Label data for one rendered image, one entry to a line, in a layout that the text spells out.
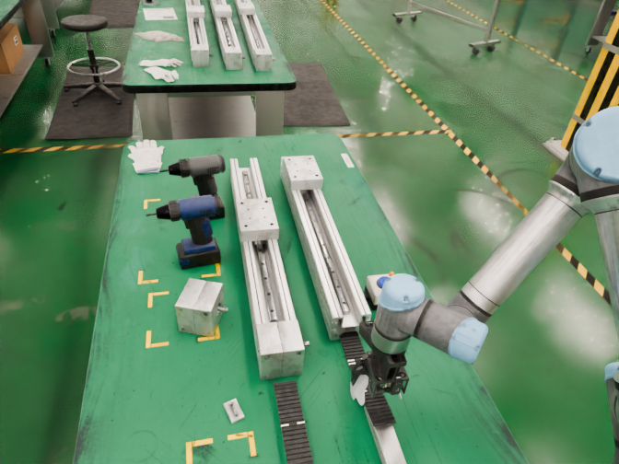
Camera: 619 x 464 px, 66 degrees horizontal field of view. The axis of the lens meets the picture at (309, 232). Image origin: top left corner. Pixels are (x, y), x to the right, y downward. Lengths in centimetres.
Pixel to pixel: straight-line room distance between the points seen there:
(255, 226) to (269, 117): 156
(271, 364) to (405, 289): 41
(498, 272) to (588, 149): 28
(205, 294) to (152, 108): 175
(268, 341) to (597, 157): 74
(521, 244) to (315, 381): 56
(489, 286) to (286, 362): 48
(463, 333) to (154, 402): 69
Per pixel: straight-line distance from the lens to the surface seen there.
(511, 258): 97
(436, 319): 86
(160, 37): 339
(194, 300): 123
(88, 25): 435
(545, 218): 97
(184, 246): 143
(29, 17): 531
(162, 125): 287
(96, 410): 120
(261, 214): 143
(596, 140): 83
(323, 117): 420
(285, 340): 113
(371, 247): 155
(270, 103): 285
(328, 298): 124
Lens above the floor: 175
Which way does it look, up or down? 38 degrees down
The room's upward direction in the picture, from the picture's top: 5 degrees clockwise
